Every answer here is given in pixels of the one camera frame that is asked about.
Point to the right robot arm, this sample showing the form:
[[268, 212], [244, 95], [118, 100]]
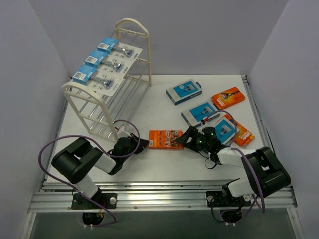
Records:
[[265, 174]]

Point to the lower blue Harry's box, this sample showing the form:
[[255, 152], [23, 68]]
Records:
[[194, 115]]

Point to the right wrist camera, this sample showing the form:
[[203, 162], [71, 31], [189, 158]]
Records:
[[204, 123]]

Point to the blue harry's box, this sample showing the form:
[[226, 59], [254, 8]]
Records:
[[194, 115], [184, 91], [225, 130]]

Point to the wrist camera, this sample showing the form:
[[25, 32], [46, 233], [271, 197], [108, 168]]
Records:
[[204, 123], [125, 131]]

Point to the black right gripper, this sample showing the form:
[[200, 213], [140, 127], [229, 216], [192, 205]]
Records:
[[193, 139]]

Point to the blue Gillette razor blister pack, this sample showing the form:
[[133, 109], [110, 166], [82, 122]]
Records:
[[115, 48]]

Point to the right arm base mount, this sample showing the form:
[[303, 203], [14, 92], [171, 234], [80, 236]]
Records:
[[220, 200]]

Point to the upper blue Harry's box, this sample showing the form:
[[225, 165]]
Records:
[[184, 91]]

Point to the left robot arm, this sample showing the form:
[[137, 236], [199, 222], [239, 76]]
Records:
[[76, 160]]

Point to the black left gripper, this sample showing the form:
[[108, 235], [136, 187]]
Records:
[[135, 142]]

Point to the aluminium rail frame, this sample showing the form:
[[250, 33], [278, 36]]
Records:
[[157, 179]]

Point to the cream metal-rod shelf rack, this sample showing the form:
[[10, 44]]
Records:
[[102, 115]]

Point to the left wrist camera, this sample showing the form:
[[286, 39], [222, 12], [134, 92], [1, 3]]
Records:
[[125, 131]]

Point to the orange Gillette Fusion box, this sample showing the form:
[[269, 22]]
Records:
[[165, 139]]

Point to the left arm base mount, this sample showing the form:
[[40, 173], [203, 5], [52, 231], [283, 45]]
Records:
[[107, 200]]

